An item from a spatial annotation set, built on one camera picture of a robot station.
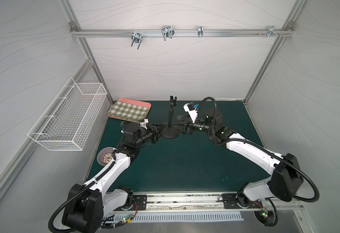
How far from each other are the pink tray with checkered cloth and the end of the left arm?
41 centimetres

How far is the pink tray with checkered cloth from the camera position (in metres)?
1.13

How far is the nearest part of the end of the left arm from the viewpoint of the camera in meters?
0.61
